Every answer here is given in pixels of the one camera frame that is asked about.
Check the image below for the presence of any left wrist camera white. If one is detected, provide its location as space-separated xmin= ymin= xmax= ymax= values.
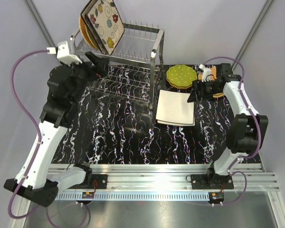
xmin=46 ymin=41 xmax=83 ymax=66

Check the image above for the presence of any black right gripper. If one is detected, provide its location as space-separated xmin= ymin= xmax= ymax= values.
xmin=187 ymin=79 xmax=220 ymax=104

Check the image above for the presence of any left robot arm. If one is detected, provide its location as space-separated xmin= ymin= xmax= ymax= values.
xmin=4 ymin=52 xmax=110 ymax=207

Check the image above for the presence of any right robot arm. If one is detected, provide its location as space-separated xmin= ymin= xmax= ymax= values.
xmin=187 ymin=63 xmax=269 ymax=190

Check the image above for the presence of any aluminium frame rail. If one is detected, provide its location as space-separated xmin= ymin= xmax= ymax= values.
xmin=56 ymin=164 xmax=279 ymax=201

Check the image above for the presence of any woven wicker plate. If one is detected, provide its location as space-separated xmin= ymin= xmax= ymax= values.
xmin=79 ymin=16 xmax=98 ymax=50
xmin=213 ymin=93 xmax=224 ymax=98
xmin=198 ymin=66 xmax=217 ymax=81

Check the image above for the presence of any fruit pattern square plate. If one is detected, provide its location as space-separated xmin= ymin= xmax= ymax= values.
xmin=85 ymin=0 xmax=125 ymax=56

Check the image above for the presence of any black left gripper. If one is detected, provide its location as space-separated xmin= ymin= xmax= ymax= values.
xmin=61 ymin=51 xmax=109 ymax=103

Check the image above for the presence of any cream square plate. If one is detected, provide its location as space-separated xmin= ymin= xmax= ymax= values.
xmin=156 ymin=90 xmax=195 ymax=124

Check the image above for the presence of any green polka dot plate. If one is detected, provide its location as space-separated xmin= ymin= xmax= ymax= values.
xmin=166 ymin=65 xmax=198 ymax=82

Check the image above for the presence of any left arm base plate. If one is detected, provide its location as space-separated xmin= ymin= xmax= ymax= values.
xmin=69 ymin=174 xmax=108 ymax=190

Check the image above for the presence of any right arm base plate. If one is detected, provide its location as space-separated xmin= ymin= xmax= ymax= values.
xmin=190 ymin=174 xmax=234 ymax=190

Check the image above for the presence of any stainless steel dish rack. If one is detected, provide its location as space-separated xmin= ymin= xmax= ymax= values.
xmin=70 ymin=22 xmax=166 ymax=117

